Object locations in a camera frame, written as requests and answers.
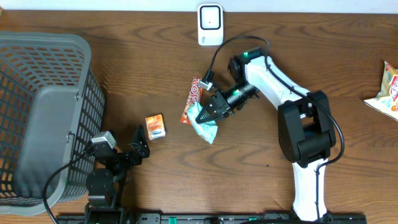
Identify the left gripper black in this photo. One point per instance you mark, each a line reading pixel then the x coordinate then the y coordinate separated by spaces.
pixel 140 152

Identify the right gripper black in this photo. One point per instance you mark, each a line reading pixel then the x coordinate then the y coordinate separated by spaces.
pixel 221 111

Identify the mint white snack packet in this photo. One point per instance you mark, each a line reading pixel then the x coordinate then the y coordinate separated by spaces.
pixel 207 130

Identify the small orange snack box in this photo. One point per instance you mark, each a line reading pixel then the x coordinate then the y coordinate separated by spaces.
pixel 155 127

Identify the red Top chocolate bar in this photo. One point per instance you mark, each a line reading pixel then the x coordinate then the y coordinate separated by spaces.
pixel 195 95

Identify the grey plastic shopping basket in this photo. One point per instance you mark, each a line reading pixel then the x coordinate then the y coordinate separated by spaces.
pixel 51 106

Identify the yellow red noodle packet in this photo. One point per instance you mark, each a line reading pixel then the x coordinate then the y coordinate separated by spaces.
pixel 386 100

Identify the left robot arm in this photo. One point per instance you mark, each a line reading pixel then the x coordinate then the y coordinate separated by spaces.
pixel 106 185

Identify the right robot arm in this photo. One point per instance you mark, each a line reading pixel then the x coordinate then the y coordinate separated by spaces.
pixel 306 129

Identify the white barcode scanner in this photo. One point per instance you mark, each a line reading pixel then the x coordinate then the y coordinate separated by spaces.
pixel 210 24

